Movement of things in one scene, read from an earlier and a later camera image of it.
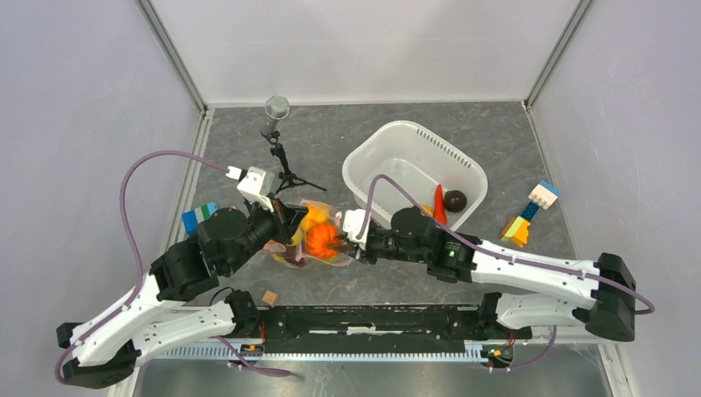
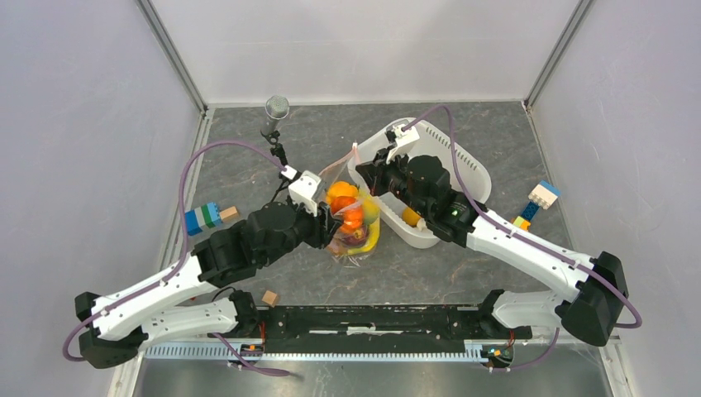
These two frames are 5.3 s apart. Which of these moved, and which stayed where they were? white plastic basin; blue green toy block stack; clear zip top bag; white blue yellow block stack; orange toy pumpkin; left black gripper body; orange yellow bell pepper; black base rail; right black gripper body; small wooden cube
Moved: clear zip top bag; orange toy pumpkin; right black gripper body; left black gripper body; orange yellow bell pepper
Stayed: white blue yellow block stack; blue green toy block stack; small wooden cube; white plastic basin; black base rail
